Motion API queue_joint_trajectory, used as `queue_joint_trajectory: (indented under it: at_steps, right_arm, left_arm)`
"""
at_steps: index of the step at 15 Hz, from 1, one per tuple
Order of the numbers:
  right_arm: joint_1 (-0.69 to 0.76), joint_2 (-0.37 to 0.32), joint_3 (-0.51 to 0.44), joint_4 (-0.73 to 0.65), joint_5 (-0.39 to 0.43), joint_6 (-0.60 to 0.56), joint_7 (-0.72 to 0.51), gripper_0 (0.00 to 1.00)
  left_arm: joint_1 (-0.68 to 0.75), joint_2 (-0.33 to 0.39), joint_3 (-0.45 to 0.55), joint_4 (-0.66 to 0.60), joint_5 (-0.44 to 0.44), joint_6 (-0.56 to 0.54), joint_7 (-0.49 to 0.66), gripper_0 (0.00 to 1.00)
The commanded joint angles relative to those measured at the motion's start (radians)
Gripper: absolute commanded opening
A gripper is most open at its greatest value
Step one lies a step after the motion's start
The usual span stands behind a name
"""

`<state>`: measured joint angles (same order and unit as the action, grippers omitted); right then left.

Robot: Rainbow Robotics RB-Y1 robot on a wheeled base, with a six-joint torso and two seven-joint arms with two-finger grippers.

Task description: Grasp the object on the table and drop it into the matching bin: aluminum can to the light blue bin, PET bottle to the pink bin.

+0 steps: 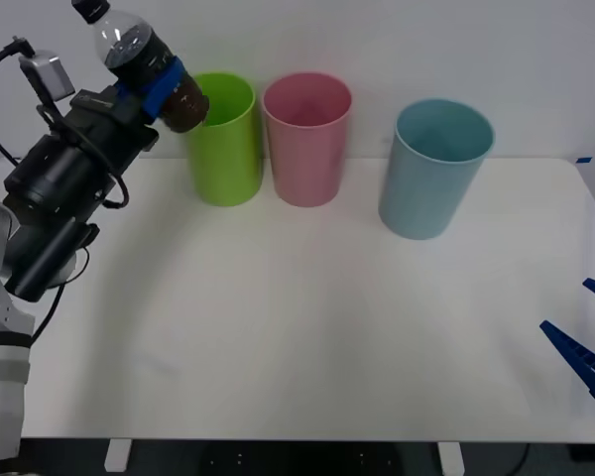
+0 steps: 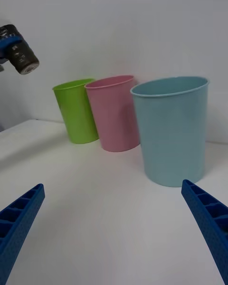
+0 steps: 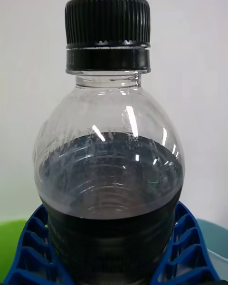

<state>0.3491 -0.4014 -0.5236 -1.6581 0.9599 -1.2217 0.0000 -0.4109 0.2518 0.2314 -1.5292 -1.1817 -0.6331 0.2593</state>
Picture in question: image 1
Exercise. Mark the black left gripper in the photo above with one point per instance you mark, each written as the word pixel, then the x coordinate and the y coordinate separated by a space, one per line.
pixel 109 124

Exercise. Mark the dark plastic bottle black cap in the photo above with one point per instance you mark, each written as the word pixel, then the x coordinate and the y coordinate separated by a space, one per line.
pixel 129 44

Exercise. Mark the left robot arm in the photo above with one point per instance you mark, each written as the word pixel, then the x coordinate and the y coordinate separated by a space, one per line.
pixel 49 178

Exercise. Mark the green plastic bin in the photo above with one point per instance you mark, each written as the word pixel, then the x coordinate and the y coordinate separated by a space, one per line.
pixel 228 163

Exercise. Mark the white table leg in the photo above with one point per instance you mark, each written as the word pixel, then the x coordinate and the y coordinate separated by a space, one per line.
pixel 451 458
pixel 117 455

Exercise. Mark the pink plastic bin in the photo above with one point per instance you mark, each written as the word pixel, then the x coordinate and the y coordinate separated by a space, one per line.
pixel 305 163

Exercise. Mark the pale blue plastic bin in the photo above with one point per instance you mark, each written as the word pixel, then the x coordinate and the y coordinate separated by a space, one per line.
pixel 424 193

